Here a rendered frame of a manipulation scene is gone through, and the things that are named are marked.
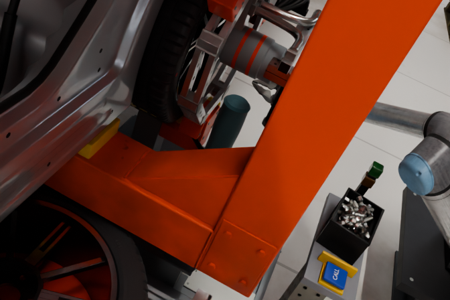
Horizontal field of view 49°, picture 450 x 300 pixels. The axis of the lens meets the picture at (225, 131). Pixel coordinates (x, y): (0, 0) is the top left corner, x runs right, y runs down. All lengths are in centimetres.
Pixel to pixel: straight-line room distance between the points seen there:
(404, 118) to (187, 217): 84
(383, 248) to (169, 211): 149
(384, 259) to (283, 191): 147
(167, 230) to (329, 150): 50
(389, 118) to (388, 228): 99
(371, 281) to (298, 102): 152
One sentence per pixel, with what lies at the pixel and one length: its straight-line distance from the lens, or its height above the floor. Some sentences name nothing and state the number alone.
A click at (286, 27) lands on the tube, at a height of 100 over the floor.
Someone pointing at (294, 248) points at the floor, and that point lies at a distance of 226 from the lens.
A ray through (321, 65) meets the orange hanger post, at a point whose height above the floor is 120.
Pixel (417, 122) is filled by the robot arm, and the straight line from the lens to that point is 168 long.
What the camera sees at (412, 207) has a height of 30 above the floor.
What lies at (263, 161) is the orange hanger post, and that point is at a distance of 104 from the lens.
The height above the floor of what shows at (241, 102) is 74.
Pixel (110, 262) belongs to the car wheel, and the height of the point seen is 50.
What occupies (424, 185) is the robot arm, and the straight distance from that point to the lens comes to 152.
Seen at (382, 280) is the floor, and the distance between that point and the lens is 240.
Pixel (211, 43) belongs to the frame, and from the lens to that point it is 133.
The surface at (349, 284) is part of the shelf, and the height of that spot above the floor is 45.
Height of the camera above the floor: 159
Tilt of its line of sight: 37 degrees down
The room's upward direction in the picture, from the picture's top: 23 degrees clockwise
